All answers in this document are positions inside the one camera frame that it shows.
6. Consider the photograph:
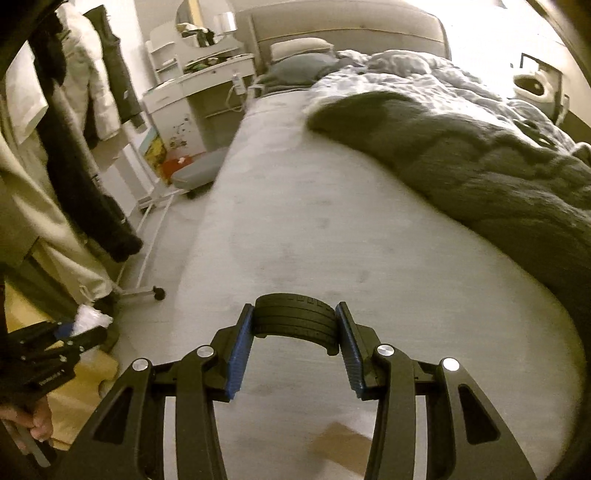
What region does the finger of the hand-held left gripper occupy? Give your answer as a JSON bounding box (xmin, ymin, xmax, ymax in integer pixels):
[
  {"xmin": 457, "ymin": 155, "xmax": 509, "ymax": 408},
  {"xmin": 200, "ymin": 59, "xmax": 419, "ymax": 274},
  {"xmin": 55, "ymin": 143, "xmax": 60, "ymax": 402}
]
[
  {"xmin": 7, "ymin": 322, "xmax": 77, "ymax": 347},
  {"xmin": 21, "ymin": 327, "xmax": 108, "ymax": 370}
]

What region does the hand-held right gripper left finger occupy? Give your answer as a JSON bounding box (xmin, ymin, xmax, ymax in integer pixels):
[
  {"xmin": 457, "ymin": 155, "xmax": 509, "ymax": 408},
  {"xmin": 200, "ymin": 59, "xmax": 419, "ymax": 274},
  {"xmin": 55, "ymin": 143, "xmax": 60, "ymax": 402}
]
[{"xmin": 60, "ymin": 304, "xmax": 256, "ymax": 480}]

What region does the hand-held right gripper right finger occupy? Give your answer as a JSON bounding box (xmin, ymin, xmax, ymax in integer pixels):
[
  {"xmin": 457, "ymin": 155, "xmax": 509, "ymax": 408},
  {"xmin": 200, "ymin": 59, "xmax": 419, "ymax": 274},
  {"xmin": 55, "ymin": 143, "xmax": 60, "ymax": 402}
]
[{"xmin": 335, "ymin": 301, "xmax": 539, "ymax": 480}]

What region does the white plastic wrapper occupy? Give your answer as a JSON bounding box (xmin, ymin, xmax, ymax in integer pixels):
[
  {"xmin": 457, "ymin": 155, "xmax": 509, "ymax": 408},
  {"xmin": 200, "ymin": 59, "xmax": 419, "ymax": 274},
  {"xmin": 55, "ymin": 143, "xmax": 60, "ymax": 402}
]
[{"xmin": 74, "ymin": 304, "xmax": 115, "ymax": 335}]

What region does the black ribbed ring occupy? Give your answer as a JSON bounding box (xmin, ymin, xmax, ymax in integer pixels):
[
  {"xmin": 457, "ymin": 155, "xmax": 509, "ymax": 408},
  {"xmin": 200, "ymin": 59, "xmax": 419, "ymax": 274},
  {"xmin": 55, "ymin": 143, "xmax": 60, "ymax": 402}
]
[{"xmin": 253, "ymin": 293, "xmax": 342, "ymax": 356}]

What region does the person's left hand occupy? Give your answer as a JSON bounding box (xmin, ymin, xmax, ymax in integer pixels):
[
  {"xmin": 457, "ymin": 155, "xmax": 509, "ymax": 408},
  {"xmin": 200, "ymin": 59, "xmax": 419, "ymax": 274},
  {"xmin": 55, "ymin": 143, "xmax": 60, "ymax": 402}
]
[{"xmin": 0, "ymin": 396, "xmax": 52, "ymax": 441}]

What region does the white wheeled clothes rack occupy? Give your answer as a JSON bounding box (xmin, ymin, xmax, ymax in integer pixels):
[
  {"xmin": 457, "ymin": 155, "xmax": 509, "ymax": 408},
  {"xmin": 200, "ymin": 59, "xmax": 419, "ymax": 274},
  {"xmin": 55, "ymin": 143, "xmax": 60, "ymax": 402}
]
[{"xmin": 111, "ymin": 138, "xmax": 181, "ymax": 303}]

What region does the grey bed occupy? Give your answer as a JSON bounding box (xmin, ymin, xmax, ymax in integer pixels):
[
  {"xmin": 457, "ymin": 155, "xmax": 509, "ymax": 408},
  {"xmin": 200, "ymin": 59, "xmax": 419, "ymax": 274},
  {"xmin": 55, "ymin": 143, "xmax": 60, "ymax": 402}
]
[{"xmin": 173, "ymin": 7, "xmax": 591, "ymax": 480}]

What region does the black hanging coat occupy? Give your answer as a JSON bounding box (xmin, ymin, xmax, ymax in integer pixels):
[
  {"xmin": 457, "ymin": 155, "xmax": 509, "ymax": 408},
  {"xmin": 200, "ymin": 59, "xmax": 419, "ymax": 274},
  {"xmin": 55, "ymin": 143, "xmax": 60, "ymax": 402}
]
[{"xmin": 30, "ymin": 9, "xmax": 144, "ymax": 264}]

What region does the grey cushioned stool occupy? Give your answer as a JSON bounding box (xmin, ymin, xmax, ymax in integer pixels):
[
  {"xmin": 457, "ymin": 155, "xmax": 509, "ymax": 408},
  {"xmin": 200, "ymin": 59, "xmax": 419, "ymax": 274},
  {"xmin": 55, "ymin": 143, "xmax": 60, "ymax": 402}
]
[{"xmin": 171, "ymin": 148, "xmax": 229, "ymax": 199}]

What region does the red box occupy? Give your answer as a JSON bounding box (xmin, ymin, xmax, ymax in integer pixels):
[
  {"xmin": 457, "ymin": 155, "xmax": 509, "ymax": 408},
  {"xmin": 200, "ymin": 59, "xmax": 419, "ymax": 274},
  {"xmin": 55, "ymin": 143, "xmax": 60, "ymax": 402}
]
[{"xmin": 161, "ymin": 154, "xmax": 195, "ymax": 178}]

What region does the yellow painting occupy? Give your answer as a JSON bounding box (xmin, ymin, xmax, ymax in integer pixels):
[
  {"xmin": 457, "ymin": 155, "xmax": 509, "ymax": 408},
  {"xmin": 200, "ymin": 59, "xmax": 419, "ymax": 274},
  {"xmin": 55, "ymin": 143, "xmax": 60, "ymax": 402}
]
[{"xmin": 142, "ymin": 129, "xmax": 168, "ymax": 183}]

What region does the grey blanket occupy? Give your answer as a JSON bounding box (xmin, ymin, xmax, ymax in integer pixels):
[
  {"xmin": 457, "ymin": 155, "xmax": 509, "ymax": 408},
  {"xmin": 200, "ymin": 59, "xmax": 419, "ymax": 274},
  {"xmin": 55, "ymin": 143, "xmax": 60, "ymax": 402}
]
[{"xmin": 307, "ymin": 90, "xmax": 591, "ymax": 388}]

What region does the white hanging shirt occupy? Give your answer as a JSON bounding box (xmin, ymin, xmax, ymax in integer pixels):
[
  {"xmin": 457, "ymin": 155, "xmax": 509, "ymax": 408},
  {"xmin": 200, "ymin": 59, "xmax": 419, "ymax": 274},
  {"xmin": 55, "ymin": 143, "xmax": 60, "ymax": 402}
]
[{"xmin": 7, "ymin": 46, "xmax": 49, "ymax": 144}]

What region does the white dressing table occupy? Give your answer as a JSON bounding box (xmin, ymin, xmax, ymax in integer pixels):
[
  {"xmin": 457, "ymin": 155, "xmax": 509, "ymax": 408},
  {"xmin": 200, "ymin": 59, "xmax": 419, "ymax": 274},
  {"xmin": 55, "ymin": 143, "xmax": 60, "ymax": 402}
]
[{"xmin": 141, "ymin": 23, "xmax": 257, "ymax": 160}]

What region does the white puffer jacket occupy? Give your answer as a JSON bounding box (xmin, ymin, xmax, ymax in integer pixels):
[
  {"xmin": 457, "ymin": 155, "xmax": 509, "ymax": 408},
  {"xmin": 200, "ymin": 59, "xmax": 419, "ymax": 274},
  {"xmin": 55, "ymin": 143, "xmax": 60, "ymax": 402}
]
[{"xmin": 60, "ymin": 2, "xmax": 123, "ymax": 141}]

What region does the dark green jacket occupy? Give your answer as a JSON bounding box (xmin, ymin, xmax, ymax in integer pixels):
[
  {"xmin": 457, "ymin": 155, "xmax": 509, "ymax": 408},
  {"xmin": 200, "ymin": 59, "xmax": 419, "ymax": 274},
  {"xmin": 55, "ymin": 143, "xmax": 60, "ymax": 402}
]
[{"xmin": 83, "ymin": 4, "xmax": 146, "ymax": 129}]

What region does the grey pillow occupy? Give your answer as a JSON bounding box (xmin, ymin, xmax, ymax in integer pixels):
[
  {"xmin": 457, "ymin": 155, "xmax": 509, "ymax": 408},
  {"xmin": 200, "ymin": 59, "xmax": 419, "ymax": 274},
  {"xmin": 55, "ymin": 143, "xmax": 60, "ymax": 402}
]
[{"xmin": 265, "ymin": 53, "xmax": 342, "ymax": 89}]

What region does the white crumpled duvet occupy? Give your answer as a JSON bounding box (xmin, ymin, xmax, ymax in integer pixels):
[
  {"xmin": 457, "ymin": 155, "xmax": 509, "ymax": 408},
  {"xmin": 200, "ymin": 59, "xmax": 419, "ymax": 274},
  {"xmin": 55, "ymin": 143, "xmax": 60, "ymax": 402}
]
[{"xmin": 307, "ymin": 48, "xmax": 591, "ymax": 158}]

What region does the white pillow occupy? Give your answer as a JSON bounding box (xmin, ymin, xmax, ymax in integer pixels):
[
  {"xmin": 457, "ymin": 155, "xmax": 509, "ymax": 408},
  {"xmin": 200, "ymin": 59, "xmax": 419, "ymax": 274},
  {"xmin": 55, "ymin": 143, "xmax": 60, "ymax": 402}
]
[{"xmin": 270, "ymin": 38, "xmax": 335, "ymax": 63}]

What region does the white rounded object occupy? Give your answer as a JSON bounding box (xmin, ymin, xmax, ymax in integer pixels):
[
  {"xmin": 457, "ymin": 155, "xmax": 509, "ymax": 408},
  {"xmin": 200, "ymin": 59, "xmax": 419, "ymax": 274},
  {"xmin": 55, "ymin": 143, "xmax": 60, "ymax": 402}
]
[{"xmin": 512, "ymin": 69, "xmax": 555, "ymax": 104}]

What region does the white table lamp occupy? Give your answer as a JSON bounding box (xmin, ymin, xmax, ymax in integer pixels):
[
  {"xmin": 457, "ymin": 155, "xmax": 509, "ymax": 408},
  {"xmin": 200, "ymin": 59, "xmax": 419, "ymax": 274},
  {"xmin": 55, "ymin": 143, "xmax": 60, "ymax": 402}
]
[{"xmin": 215, "ymin": 11, "xmax": 238, "ymax": 37}]

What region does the round mirror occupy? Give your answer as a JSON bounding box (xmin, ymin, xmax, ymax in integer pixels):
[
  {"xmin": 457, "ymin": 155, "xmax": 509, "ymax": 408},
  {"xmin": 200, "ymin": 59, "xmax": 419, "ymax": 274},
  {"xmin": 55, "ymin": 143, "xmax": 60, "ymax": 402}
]
[{"xmin": 175, "ymin": 0, "xmax": 236, "ymax": 49}]

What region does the white charger with cable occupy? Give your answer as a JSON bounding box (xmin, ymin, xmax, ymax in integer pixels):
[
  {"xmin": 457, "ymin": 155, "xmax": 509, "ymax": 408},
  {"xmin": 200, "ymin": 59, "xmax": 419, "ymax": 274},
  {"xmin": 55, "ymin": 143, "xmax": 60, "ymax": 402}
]
[{"xmin": 225, "ymin": 73, "xmax": 260, "ymax": 100}]

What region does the black wall frame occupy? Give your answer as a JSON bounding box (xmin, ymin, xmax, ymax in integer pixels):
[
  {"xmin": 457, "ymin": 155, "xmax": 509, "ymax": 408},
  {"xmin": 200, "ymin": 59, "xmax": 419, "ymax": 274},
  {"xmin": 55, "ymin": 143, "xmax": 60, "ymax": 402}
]
[{"xmin": 519, "ymin": 53, "xmax": 572, "ymax": 127}]

